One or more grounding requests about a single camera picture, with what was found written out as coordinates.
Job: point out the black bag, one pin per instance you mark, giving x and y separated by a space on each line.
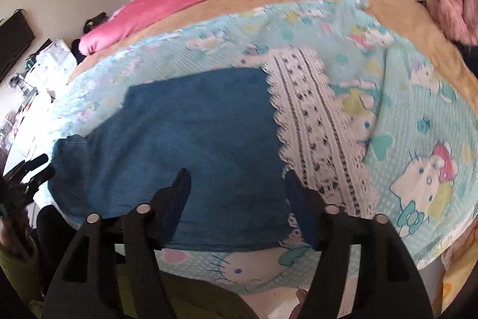
95 23

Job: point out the yellow printed cloth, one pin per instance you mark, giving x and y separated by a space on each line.
459 278

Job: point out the white drawer dresser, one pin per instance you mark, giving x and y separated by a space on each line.
48 57

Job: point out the pink fluffy plush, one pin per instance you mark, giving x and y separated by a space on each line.
452 5

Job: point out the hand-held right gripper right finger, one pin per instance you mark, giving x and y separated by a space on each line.
298 207

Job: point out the person's right hand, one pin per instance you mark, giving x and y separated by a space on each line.
297 298

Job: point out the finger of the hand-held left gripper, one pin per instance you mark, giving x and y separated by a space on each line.
41 179
37 160

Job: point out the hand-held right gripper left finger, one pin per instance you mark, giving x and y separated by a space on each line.
179 199

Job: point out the black flat television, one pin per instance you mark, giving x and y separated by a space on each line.
15 38

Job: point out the blue denim pants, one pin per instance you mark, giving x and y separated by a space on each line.
209 124

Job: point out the cartoon cat printed blanket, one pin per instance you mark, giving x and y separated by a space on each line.
410 117

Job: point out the person's green top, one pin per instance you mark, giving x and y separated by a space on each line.
179 300

